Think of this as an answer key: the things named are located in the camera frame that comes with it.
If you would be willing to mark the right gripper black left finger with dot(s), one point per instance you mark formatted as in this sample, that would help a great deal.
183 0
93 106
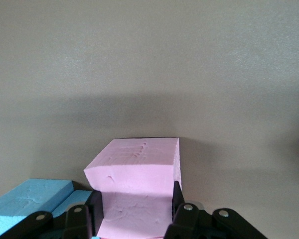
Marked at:
64 221

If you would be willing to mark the brown table mat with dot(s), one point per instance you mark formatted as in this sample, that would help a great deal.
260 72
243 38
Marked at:
164 62

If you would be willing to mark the pink foam cube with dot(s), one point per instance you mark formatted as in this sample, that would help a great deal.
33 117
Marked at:
134 174

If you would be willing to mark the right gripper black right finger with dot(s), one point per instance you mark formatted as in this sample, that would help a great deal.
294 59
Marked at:
204 224

